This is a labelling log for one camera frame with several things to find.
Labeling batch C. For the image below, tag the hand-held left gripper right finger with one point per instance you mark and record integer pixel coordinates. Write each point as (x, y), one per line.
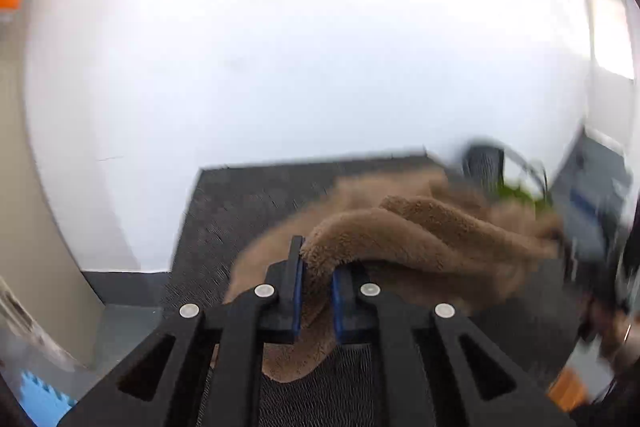
(337, 307)

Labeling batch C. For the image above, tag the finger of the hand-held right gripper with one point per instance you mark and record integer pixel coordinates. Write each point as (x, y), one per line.
(585, 202)

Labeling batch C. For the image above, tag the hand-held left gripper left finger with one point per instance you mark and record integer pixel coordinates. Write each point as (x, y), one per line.
(298, 297)

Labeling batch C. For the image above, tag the brown fleece sweater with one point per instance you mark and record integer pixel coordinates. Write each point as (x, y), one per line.
(400, 232)

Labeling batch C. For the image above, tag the green tote bag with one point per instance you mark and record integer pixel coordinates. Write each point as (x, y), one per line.
(520, 193)

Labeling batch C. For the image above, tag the black mesh chair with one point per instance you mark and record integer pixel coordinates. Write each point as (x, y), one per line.
(482, 167)

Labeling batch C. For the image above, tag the beige cabinet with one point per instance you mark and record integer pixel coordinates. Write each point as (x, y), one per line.
(45, 207)

